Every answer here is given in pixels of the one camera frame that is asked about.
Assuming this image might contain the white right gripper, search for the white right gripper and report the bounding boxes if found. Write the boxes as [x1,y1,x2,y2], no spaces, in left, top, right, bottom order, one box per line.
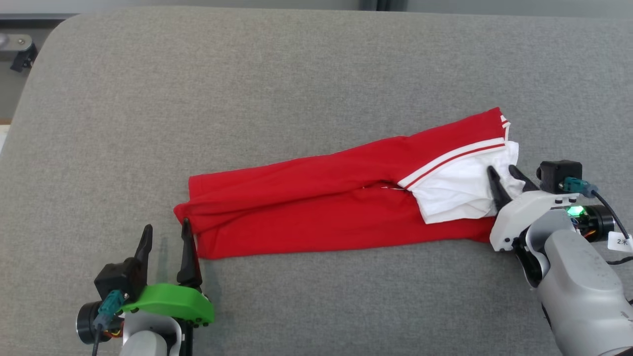
[487,164,584,253]

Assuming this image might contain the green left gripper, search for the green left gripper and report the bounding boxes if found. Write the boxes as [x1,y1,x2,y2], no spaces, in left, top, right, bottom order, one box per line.
[120,218,216,327]

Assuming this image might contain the red garment with white trim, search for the red garment with white trim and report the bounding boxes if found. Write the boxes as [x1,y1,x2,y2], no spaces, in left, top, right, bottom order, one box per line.
[173,107,526,260]

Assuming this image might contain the white paper label tag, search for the white paper label tag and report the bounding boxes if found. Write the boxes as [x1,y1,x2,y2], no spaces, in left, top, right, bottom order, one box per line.
[607,231,633,254]

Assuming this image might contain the black clamp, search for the black clamp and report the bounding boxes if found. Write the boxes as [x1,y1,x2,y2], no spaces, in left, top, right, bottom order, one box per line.
[10,44,39,73]

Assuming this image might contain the right camera cable teal plug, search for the right camera cable teal plug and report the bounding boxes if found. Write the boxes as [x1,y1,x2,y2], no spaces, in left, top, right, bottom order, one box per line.
[560,177,633,265]

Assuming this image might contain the camera cable teal plug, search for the camera cable teal plug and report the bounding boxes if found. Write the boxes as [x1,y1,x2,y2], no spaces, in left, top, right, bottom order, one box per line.
[92,289,125,356]
[560,177,633,265]

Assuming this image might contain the left camera cable teal plug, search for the left camera cable teal plug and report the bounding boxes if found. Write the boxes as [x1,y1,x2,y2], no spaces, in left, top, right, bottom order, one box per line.
[92,289,125,356]

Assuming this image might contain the double aluminium frame post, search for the double aluminium frame post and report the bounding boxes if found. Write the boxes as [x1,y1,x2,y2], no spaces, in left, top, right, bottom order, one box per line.
[360,0,408,11]

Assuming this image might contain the dark horizontal frame rail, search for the dark horizontal frame rail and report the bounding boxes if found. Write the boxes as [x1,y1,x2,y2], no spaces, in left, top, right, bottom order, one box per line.
[0,12,77,21]

